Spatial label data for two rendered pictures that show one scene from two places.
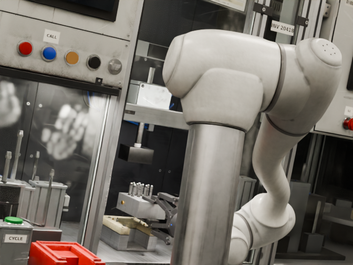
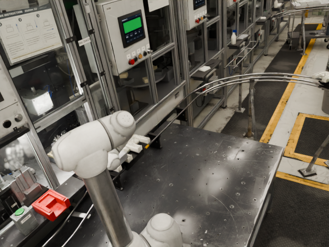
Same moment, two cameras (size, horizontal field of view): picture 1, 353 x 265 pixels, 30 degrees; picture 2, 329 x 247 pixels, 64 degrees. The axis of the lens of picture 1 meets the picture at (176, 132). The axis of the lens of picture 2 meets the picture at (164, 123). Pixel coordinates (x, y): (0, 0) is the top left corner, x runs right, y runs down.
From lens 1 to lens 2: 70 cm
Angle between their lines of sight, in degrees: 34
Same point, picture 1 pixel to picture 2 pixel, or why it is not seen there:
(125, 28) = (11, 98)
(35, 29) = not seen: outside the picture
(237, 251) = (116, 163)
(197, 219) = (105, 211)
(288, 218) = not seen: hidden behind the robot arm
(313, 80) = (126, 135)
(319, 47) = (122, 121)
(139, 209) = not seen: hidden behind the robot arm
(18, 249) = (29, 220)
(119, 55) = (16, 111)
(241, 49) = (88, 143)
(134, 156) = (48, 128)
